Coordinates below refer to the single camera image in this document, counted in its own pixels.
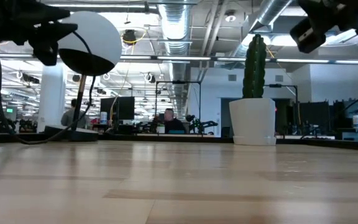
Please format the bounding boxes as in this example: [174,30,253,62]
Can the white globe lamp black base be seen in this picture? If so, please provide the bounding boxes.
[44,11,123,142]

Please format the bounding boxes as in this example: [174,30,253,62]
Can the green cactus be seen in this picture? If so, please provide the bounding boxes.
[242,33,268,100]

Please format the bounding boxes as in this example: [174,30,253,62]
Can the black round ceiling fixture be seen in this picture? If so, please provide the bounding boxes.
[122,29,138,45]

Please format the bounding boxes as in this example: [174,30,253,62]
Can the white plant pot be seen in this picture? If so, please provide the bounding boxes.
[228,97,277,146]

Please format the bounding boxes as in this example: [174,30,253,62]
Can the black cabinets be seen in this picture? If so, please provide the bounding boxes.
[296,98,358,134]

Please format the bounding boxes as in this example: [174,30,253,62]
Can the person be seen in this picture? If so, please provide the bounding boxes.
[60,98,86,129]
[163,108,186,134]

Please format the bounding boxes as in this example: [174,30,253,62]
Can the silver ventilation duct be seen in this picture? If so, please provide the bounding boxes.
[157,0,193,110]
[231,0,293,58]

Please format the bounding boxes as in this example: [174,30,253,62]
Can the black monitor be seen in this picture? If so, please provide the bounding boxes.
[100,96,135,121]

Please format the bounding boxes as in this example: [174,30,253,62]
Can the white pillar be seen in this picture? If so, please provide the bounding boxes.
[37,62,67,133]

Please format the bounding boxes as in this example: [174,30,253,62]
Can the black aluminium table frame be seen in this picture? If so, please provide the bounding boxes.
[0,132,358,152]

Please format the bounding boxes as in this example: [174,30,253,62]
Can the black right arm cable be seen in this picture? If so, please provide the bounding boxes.
[300,84,358,140]

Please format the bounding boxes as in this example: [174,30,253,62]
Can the black background rig frame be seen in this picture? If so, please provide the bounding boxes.
[154,80,203,135]
[264,83,299,134]

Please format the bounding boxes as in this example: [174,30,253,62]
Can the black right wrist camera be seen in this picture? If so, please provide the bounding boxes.
[290,16,328,54]

